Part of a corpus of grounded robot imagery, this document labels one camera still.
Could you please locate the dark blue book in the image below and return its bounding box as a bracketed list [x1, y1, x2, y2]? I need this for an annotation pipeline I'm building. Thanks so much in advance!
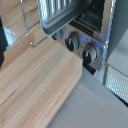
[0, 15, 10, 69]

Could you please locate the black oven knob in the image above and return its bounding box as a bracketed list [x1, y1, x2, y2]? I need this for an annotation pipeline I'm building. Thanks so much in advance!
[81, 43, 99, 65]
[64, 33, 81, 52]

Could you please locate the silver black toaster oven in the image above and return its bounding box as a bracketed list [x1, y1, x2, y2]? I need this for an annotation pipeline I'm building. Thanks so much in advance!
[51, 0, 128, 73]

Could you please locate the woven beige divider screen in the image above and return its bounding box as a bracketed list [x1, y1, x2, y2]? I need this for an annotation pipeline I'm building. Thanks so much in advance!
[102, 62, 128, 105]

